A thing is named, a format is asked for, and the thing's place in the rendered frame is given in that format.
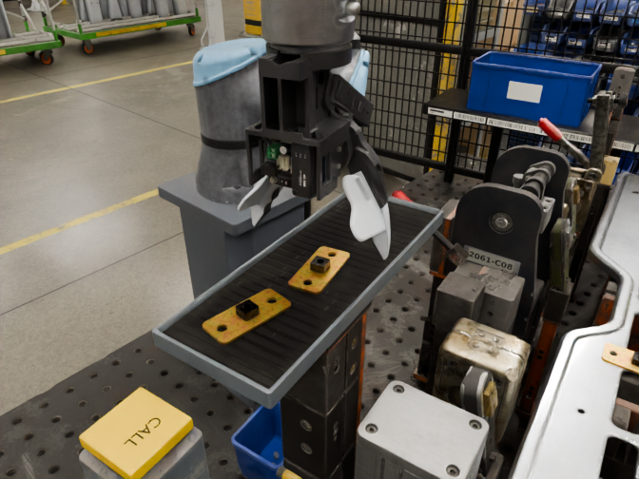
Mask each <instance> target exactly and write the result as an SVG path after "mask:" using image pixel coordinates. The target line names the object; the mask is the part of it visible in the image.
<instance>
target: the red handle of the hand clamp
mask: <svg viewBox="0 0 639 479"><path fill-rule="evenodd" d="M537 126H538V127H539V128H540V129H541V130H542V131H544V132H545V133H546V134H547V135H548V136H549V137H550V138H551V139H552V140H553V141H554V142H558V143H559V144H560V145H561V146H562V147H563V148H564V149H566V150H567V151H568V152H569V153H570V154H571V155H572V156H573V157H574V158H575V159H576V160H577V161H579V162H580V163H581V164H582V165H583V166H584V167H585V168H586V169H587V170H588V169H589V163H590V159H588V158H587V157H586V156H585V155H584V154H583V153H582V152H581V151H580V150H579V149H578V148H576V147H575V146H574V145H573V144H572V143H571V142H570V141H569V140H568V139H567V138H565V137H564V134H563V133H562V132H561V131H560V130H559V129H558V128H557V127H556V126H555V125H553V124H552V123H551V122H550V121H549V120H548V119H547V118H545V119H543V118H541V119H540V120H539V121H538V125H537Z"/></svg>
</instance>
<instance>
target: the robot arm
mask: <svg viewBox="0 0 639 479"><path fill-rule="evenodd" d="M359 13H360V4H359V3H358V2H356V0H261V33H262V38H263V39H262V38H257V39H255V38H246V39H238V40H232V41H226V42H222V43H218V44H215V45H212V46H209V47H206V48H203V49H201V50H200V51H198V52H197V53H196V55H195V56H194V58H193V73H194V81H193V86H194V87H195V92H196V100H197V108H198V115H199V123H200V130H201V138H202V148H201V153H200V158H199V163H198V169H197V171H196V185H197V190H198V192H199V194H200V195H201V196H203V197H204V198H206V199H208V200H211V201H215V202H220V203H230V204H238V205H239V206H238V210H239V211H242V210H244V209H247V208H249V207H251V217H252V224H253V225H254V226H258V225H259V223H260V222H261V221H262V220H263V219H264V217H265V216H266V215H267V214H268V213H269V212H270V210H271V204H272V201H273V200H274V199H275V198H276V197H277V196H278V195H279V193H280V192H281V191H282V189H283V188H284V187H289V188H292V194H293V195H294V196H298V197H303V198H306V199H311V198H312V197H313V196H314V195H315V194H316V193H317V201H321V200H322V199H323V198H324V197H325V196H326V195H327V196H328V195H329V194H330V193H331V192H332V191H333V190H334V189H335V188H337V187H338V177H339V176H340V170H341V169H342V168H343V167H344V166H345V165H346V164H348V163H349V164H348V170H349V173H350V175H347V176H345V177H343V179H342V187H343V190H344V193H345V195H346V197H347V199H348V201H349V202H350V204H351V209H352V211H351V218H350V228H351V230H352V233H353V235H354V236H355V238H356V239H357V240H358V241H365V240H367V239H369V238H373V244H374V245H375V247H376V249H377V251H378V253H379V255H380V257H381V258H382V259H387V257H388V255H389V248H390V240H391V230H390V217H389V209H388V203H387V202H388V196H387V190H386V184H385V179H384V173H383V169H382V165H381V163H380V160H379V158H378V155H377V154H376V152H375V151H374V149H373V148H372V147H371V146H370V145H369V144H368V143H367V142H366V140H365V139H364V136H363V133H362V131H360V126H364V127H368V126H369V123H370V119H371V115H372V111H373V107H374V105H373V104H372V103H371V102H370V101H369V100H367V99H366V98H365V97H364V95H365V90H366V84H367V77H368V67H369V59H370V55H369V52H368V51H367V50H364V49H360V37H359V36H358V35H357V34H356V32H355V16H357V15H359Z"/></svg>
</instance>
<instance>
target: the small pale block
mask: <svg viewBox="0 0 639 479"><path fill-rule="evenodd" d="M619 160H620V158H617V157H612V156H607V155H605V160H604V163H605V164H606V166H607V167H606V171H605V174H604V175H603V176H602V179H601V182H600V183H598V184H597V187H596V190H595V193H594V196H593V200H592V203H591V208H590V212H589V214H588V217H587V221H586V223H585V225H584V227H583V230H582V231H581V233H580V235H579V238H578V241H577V244H576V247H575V250H574V253H573V257H572V260H571V266H570V269H569V278H570V279H571V282H572V283H574V286H573V289H572V292H571V297H570V300H569V303H574V300H575V298H576V293H575V291H576V288H577V285H578V282H579V279H580V277H581V273H582V270H583V267H584V264H585V261H586V258H587V255H588V254H587V251H588V248H589V245H590V242H591V238H592V236H593V234H594V231H595V228H596V225H597V222H598V220H599V217H600V214H601V211H602V208H603V204H604V201H605V198H606V196H607V193H608V190H609V189H610V188H611V185H612V181H613V178H614V175H615V172H616V169H617V166H618V164H619Z"/></svg>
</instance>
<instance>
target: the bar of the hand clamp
mask: <svg viewBox="0 0 639 479"><path fill-rule="evenodd" d="M628 97H629V95H628V94H627V92H623V93H622V94H620V98H615V95H612V91H606V90H600V91H599V92H598V94H597V95H593V98H588V103H592V105H595V112H594V121H593V130H592V138H591V154H590V163H589V169H590V168H598V169H600V170H601V171H602V173H603V167H604V160H605V152H606V144H607V136H608V128H609V120H610V106H611V105H614V104H619V105H618V106H619V107H620V108H625V107H627V103H628Z"/></svg>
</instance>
